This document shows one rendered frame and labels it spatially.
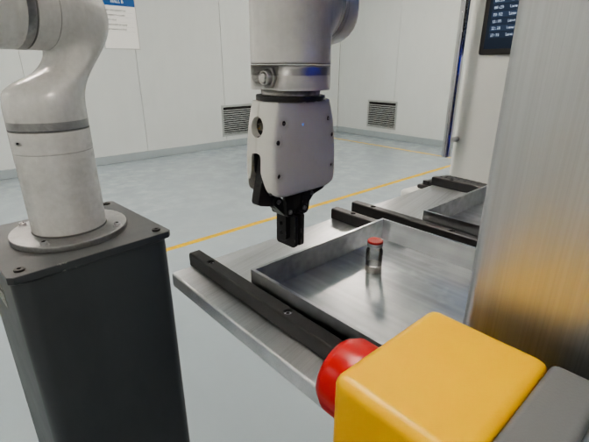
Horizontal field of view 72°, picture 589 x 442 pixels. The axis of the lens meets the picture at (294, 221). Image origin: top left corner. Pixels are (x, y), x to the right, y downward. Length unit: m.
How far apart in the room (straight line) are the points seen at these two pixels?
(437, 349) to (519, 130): 0.10
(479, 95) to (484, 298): 1.14
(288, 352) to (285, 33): 0.30
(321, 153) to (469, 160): 0.94
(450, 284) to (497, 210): 0.36
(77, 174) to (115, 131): 4.84
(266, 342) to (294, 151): 0.20
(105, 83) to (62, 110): 4.80
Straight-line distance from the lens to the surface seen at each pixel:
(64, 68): 0.77
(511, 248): 0.21
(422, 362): 0.18
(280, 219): 0.48
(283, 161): 0.42
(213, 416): 1.60
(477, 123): 1.35
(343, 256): 0.60
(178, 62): 5.90
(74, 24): 0.77
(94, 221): 0.79
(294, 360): 0.41
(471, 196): 0.86
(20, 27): 0.74
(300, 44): 0.42
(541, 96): 0.19
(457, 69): 1.31
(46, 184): 0.76
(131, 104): 5.65
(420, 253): 0.63
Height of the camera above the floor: 1.14
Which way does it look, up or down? 21 degrees down
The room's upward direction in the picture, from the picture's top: straight up
